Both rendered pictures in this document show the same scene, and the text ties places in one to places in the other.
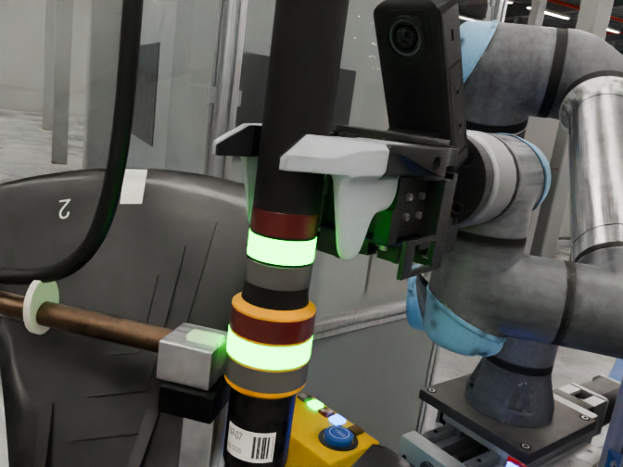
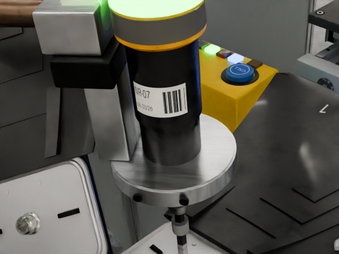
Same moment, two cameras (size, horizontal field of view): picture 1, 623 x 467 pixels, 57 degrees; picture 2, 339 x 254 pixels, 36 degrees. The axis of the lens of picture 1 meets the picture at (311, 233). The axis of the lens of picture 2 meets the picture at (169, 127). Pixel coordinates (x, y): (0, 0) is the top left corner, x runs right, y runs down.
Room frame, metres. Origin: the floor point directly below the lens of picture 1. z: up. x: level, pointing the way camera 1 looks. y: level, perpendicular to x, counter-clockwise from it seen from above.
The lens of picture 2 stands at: (0.06, 0.00, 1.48)
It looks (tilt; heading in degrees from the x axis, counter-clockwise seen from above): 37 degrees down; 3
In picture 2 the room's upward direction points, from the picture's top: 6 degrees counter-clockwise
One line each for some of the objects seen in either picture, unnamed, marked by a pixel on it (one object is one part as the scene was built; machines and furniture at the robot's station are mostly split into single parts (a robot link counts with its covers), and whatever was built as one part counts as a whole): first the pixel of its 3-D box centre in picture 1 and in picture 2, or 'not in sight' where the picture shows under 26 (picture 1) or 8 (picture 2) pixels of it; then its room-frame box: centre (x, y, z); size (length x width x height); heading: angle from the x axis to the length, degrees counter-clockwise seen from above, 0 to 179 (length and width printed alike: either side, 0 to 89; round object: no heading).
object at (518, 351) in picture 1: (523, 316); not in sight; (0.95, -0.38, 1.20); 0.13 x 0.12 x 0.14; 77
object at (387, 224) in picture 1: (404, 191); not in sight; (0.38, -0.06, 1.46); 0.12 x 0.08 x 0.09; 144
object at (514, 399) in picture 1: (513, 378); not in sight; (0.94, -0.39, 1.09); 0.15 x 0.15 x 0.10
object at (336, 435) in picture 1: (338, 436); (239, 73); (0.71, -0.07, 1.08); 0.04 x 0.04 x 0.02
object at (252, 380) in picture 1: (266, 362); (158, 11); (0.28, 0.01, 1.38); 0.04 x 0.04 x 0.01
